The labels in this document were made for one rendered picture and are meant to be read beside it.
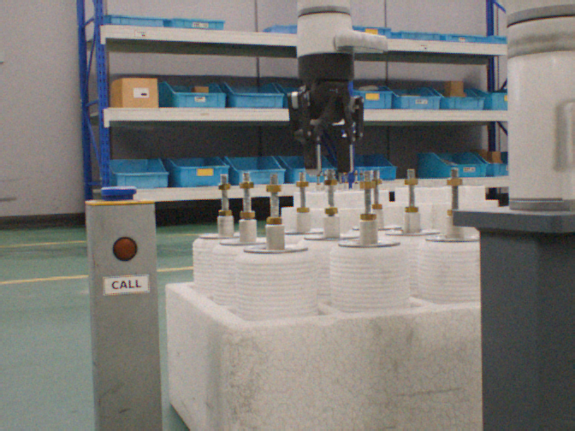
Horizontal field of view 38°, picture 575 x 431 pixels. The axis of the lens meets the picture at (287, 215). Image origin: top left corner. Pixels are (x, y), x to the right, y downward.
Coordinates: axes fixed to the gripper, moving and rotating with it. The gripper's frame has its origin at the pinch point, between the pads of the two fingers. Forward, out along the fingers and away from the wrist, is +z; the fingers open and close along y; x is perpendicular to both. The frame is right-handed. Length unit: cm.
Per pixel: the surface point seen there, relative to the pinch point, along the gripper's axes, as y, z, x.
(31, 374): 8, 34, -61
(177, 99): -294, -53, -354
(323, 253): 4.1, 11.6, 1.6
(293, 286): 17.7, 13.7, 8.0
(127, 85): -262, -62, -368
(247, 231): 10.4, 8.3, -5.6
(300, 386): 19.7, 24.2, 10.2
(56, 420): 22, 35, -34
